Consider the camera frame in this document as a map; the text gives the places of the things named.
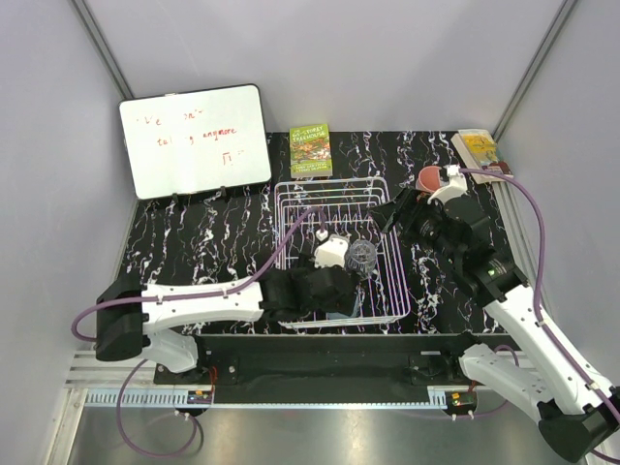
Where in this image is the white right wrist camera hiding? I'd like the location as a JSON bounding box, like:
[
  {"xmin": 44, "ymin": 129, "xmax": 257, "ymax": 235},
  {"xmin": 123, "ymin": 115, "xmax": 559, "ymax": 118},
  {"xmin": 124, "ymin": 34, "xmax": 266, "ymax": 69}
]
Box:
[{"xmin": 428, "ymin": 165, "xmax": 468, "ymax": 204}]

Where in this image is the green treehouse book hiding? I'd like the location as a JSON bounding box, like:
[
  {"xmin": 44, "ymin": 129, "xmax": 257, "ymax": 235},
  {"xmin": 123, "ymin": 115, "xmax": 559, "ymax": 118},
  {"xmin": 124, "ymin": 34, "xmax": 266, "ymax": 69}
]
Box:
[{"xmin": 289, "ymin": 124, "xmax": 333, "ymax": 179}]

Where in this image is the pink plastic cup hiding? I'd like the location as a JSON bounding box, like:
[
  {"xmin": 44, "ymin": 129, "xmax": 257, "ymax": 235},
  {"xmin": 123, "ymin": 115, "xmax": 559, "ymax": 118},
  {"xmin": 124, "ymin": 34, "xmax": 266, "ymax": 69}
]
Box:
[{"xmin": 416, "ymin": 166, "xmax": 444, "ymax": 195}]

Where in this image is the white whiteboard with black frame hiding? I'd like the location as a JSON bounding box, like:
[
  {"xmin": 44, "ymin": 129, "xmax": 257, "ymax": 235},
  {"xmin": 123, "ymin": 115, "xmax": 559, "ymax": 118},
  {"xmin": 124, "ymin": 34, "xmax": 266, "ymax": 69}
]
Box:
[{"xmin": 119, "ymin": 84, "xmax": 271, "ymax": 200}]

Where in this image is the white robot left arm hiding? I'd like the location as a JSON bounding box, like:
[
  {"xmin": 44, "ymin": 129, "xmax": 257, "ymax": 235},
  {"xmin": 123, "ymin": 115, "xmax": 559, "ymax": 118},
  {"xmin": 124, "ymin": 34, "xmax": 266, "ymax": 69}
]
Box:
[{"xmin": 95, "ymin": 264, "xmax": 358, "ymax": 384}]

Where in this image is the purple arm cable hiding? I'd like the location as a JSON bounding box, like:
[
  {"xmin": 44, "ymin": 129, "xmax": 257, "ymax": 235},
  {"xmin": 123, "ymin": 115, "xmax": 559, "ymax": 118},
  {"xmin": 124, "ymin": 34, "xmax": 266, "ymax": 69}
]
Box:
[
  {"xmin": 459, "ymin": 167, "xmax": 620, "ymax": 463},
  {"xmin": 71, "ymin": 207, "xmax": 328, "ymax": 343}
]

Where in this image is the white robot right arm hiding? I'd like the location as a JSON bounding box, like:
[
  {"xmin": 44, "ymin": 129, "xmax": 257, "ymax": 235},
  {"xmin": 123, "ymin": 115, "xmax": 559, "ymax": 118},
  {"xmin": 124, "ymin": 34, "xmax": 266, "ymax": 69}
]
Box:
[{"xmin": 371, "ymin": 188, "xmax": 619, "ymax": 463}]

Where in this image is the light blue plastic cup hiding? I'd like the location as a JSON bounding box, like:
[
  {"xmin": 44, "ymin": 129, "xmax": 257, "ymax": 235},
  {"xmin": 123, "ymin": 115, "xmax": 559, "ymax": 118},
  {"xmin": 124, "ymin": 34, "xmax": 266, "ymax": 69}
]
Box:
[{"xmin": 326, "ymin": 288, "xmax": 360, "ymax": 320}]

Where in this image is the clear glass cup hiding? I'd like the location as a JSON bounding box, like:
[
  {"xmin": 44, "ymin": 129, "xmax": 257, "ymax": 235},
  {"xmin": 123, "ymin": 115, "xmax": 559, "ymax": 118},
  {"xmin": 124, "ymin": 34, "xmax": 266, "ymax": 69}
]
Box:
[{"xmin": 345, "ymin": 239, "xmax": 377, "ymax": 279}]

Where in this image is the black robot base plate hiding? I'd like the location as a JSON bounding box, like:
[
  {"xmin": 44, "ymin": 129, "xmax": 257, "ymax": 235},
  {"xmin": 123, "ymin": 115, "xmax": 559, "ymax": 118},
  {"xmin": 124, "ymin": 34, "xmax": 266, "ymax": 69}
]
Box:
[{"xmin": 154, "ymin": 333, "xmax": 478, "ymax": 407}]

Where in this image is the purple floor cable left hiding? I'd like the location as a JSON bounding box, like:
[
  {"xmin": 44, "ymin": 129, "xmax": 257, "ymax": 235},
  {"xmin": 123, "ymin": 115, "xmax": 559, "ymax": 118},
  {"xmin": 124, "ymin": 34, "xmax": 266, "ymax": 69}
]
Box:
[{"xmin": 115, "ymin": 357, "xmax": 204, "ymax": 458}]

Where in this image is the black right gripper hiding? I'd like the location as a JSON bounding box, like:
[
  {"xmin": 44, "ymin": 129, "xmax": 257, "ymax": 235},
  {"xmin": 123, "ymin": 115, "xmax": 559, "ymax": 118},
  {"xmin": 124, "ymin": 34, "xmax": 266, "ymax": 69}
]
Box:
[{"xmin": 367, "ymin": 185, "xmax": 462, "ymax": 266}]

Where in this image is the black marble pattern mat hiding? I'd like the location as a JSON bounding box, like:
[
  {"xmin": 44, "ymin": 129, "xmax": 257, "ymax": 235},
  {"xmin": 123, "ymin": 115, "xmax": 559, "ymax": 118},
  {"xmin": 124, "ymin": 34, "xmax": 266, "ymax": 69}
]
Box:
[{"xmin": 118, "ymin": 131, "xmax": 502, "ymax": 334}]

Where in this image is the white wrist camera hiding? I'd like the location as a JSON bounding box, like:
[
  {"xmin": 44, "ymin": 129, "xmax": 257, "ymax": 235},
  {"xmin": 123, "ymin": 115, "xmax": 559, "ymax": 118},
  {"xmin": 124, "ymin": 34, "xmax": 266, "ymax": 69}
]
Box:
[
  {"xmin": 428, "ymin": 165, "xmax": 468, "ymax": 204},
  {"xmin": 314, "ymin": 233, "xmax": 350, "ymax": 268}
]

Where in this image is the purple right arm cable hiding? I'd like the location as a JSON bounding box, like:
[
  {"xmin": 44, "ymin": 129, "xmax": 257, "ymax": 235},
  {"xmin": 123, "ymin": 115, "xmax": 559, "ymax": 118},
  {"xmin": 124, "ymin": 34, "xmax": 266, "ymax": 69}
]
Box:
[{"xmin": 459, "ymin": 167, "xmax": 620, "ymax": 463}]

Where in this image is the white wire dish rack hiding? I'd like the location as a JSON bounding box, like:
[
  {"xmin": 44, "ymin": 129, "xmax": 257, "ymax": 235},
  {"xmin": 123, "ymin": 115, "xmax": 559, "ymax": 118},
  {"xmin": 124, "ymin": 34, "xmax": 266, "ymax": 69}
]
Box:
[{"xmin": 274, "ymin": 177, "xmax": 411, "ymax": 330}]

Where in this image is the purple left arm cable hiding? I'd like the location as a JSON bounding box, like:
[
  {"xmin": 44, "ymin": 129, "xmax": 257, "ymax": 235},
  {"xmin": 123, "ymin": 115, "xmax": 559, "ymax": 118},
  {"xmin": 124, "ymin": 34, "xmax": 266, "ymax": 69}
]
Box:
[{"xmin": 71, "ymin": 207, "xmax": 328, "ymax": 343}]

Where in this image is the white slotted cable duct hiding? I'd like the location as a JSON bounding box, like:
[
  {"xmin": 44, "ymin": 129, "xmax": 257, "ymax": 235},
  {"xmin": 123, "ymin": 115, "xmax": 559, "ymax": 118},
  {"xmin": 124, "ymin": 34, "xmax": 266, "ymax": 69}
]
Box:
[{"xmin": 84, "ymin": 389, "xmax": 214, "ymax": 408}]

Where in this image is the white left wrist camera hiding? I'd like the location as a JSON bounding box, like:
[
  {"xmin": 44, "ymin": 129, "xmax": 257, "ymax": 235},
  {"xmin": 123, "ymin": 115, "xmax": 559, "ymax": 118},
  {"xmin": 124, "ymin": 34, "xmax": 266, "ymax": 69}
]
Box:
[{"xmin": 314, "ymin": 233, "xmax": 350, "ymax": 268}]

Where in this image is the yellow paperback book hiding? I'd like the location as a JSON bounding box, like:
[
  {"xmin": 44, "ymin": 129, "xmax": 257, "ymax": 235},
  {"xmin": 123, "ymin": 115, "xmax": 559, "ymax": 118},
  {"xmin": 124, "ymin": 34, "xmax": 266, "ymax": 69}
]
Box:
[{"xmin": 451, "ymin": 129, "xmax": 512, "ymax": 177}]

